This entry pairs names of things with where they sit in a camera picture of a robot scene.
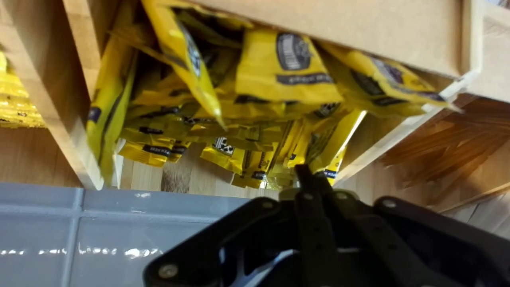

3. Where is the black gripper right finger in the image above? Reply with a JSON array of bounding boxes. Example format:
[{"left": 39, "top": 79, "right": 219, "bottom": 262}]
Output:
[{"left": 318, "top": 174, "right": 510, "bottom": 287}]

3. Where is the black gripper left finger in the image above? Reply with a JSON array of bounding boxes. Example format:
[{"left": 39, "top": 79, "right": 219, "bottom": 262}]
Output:
[{"left": 142, "top": 163, "right": 343, "bottom": 287}]

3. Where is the yellow sachet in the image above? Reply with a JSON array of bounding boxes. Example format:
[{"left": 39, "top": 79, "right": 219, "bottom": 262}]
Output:
[
  {"left": 233, "top": 28, "right": 346, "bottom": 122},
  {"left": 85, "top": 0, "right": 141, "bottom": 184},
  {"left": 305, "top": 109, "right": 369, "bottom": 187},
  {"left": 139, "top": 0, "right": 228, "bottom": 131},
  {"left": 0, "top": 50, "right": 48, "bottom": 131},
  {"left": 200, "top": 134, "right": 249, "bottom": 177},
  {"left": 318, "top": 40, "right": 463, "bottom": 117},
  {"left": 119, "top": 136, "right": 192, "bottom": 169}
]

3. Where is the wooden tiered shelf organizer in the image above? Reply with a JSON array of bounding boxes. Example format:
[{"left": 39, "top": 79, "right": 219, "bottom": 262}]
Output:
[{"left": 0, "top": 0, "right": 510, "bottom": 246}]

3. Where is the wooden stir sticks bundle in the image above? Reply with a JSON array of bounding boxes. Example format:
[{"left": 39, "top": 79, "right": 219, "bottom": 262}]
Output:
[{"left": 381, "top": 99, "right": 510, "bottom": 216}]

